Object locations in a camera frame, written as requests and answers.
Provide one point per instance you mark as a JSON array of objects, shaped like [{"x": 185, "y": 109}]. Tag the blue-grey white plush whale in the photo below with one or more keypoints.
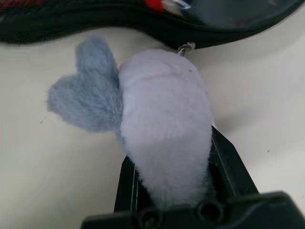
[{"x": 166, "y": 119}]

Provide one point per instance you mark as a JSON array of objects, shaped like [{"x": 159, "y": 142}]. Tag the black and red paddle case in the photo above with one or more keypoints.
[{"x": 95, "y": 26}]

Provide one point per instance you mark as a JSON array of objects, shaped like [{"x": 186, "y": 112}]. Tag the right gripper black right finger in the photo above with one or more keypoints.
[{"x": 233, "y": 171}]

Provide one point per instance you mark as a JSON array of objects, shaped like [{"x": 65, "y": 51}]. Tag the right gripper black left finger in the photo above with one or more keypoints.
[{"x": 129, "y": 186}]

